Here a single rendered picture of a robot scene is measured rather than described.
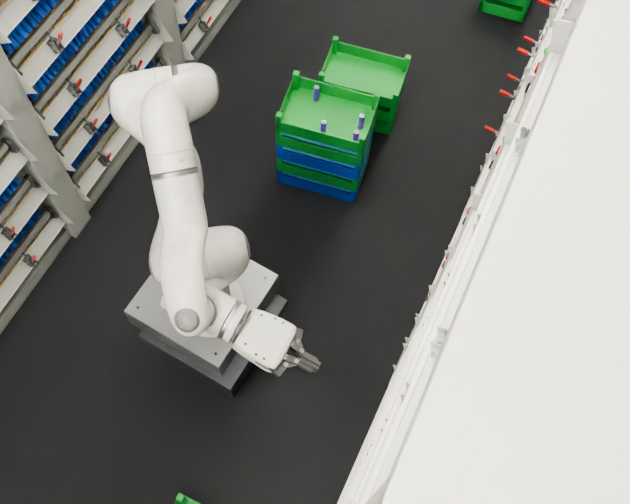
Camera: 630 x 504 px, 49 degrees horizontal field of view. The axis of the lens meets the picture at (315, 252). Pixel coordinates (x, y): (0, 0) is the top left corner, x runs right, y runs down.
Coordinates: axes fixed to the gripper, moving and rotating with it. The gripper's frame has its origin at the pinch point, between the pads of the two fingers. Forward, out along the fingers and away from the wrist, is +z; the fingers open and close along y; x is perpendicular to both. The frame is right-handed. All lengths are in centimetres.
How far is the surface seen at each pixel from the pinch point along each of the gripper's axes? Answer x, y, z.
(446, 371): 95, 24, -2
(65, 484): -98, 41, -40
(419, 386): 70, 17, 3
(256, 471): -88, 13, 9
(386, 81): -76, -132, -13
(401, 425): 70, 21, 3
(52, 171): -71, -35, -90
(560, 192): 96, 9, 0
